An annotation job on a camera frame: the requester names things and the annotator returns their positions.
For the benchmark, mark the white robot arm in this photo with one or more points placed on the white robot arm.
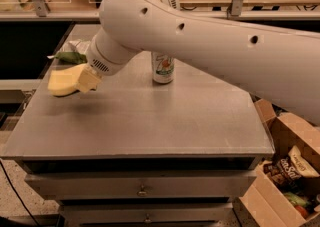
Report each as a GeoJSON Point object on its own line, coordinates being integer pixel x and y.
{"type": "Point", "coordinates": [277, 64]}

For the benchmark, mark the green red snack bag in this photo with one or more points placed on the green red snack bag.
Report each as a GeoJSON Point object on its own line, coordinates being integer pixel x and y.
{"type": "Point", "coordinates": [305, 205]}

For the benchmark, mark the sea salt chip bag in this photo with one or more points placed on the sea salt chip bag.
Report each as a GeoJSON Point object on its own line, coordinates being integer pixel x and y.
{"type": "Point", "coordinates": [286, 171]}

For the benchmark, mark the white 7up soda can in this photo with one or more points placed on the white 7up soda can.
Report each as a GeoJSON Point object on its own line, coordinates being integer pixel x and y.
{"type": "Point", "coordinates": [162, 68]}

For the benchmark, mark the cardboard snack box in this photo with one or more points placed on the cardboard snack box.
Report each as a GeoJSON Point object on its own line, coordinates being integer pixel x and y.
{"type": "Point", "coordinates": [286, 190]}

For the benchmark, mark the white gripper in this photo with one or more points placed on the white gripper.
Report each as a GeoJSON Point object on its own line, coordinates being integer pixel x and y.
{"type": "Point", "coordinates": [99, 63]}

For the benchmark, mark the yellow wavy sponge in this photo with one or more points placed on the yellow wavy sponge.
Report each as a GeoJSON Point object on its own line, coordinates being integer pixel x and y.
{"type": "Point", "coordinates": [64, 82]}

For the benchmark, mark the green jalapeno chip bag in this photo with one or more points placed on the green jalapeno chip bag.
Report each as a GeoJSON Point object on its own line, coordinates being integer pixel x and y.
{"type": "Point", "coordinates": [73, 52]}

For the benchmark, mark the grey drawer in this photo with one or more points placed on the grey drawer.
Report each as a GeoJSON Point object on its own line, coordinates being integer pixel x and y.
{"type": "Point", "coordinates": [146, 213]}
{"type": "Point", "coordinates": [141, 185]}

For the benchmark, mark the lower grey drawer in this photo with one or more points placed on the lower grey drawer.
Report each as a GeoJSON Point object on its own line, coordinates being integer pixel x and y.
{"type": "Point", "coordinates": [146, 213]}

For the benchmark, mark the upper grey drawer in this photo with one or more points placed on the upper grey drawer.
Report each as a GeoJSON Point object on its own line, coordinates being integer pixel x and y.
{"type": "Point", "coordinates": [141, 185]}

